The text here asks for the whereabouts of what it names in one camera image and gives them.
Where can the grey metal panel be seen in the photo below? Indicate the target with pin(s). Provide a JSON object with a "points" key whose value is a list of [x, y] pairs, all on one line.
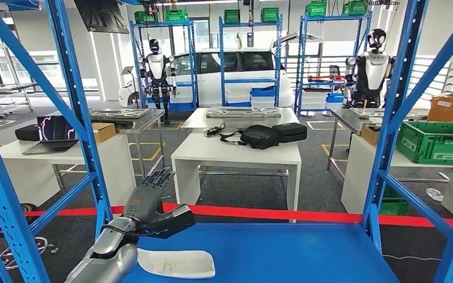
{"points": [[242, 112], [367, 112], [121, 113]]}

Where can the blue storage bin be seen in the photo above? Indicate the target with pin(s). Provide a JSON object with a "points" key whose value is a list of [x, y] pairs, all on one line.
{"points": [[263, 93], [334, 98]]}

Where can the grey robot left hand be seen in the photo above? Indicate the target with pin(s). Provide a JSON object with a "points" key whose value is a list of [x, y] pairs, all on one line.
{"points": [[142, 203]]}

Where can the black laptop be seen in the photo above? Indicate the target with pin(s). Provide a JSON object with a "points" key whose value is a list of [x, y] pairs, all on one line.
{"points": [[54, 129]]}

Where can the large cardboard box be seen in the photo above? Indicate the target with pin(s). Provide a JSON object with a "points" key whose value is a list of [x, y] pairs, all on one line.
{"points": [[443, 109]]}

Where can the white plastic car part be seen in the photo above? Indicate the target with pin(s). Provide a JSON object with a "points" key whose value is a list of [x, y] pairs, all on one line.
{"points": [[179, 265]]}

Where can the green plastic crate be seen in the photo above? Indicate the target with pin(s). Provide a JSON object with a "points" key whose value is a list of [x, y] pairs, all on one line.
{"points": [[231, 16], [176, 15], [355, 8], [316, 9], [437, 144], [392, 205], [145, 17], [270, 15]]}

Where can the black carry case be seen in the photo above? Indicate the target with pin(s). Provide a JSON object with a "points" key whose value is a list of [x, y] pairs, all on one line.
{"points": [[289, 132], [27, 133]]}

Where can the black hanging pendant control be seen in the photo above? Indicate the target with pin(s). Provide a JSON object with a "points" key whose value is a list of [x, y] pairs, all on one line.
{"points": [[250, 39]]}

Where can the black shoulder bag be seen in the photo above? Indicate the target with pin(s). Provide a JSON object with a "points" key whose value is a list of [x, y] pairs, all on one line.
{"points": [[259, 137]]}

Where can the tablet on floor stand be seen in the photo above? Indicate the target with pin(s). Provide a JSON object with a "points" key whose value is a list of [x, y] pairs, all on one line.
{"points": [[127, 70]]}

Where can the black hanging screen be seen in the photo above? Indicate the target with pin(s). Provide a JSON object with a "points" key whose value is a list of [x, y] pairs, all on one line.
{"points": [[101, 17]]}

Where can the white table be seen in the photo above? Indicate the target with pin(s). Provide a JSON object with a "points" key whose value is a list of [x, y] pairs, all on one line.
{"points": [[27, 179], [361, 175], [230, 152]]}

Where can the red barrier tape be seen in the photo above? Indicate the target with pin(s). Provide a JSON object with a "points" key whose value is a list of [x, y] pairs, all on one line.
{"points": [[250, 213]]}

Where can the white storage bin stack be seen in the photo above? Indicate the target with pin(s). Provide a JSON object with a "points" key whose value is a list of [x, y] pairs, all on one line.
{"points": [[238, 95]]}

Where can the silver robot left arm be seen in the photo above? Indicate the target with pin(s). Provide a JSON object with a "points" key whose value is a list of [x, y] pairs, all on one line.
{"points": [[109, 261]]}

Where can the blue metal shelf rack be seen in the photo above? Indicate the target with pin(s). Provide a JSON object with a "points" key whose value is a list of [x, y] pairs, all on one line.
{"points": [[300, 58], [193, 62], [269, 254], [222, 58]]}

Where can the clear plastic bag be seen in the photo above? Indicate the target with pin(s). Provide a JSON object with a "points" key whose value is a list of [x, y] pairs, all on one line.
{"points": [[434, 194]]}

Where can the small cardboard box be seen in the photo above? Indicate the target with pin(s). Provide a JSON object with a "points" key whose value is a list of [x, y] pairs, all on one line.
{"points": [[369, 134], [105, 133]]}

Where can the steel trolley table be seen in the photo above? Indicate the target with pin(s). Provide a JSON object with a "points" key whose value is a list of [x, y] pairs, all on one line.
{"points": [[7, 86]]}

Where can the white car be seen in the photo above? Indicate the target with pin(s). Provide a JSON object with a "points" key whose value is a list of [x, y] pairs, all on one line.
{"points": [[211, 90]]}

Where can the black white humanoid robot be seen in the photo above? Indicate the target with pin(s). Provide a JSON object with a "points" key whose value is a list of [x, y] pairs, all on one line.
{"points": [[373, 74], [157, 68]]}

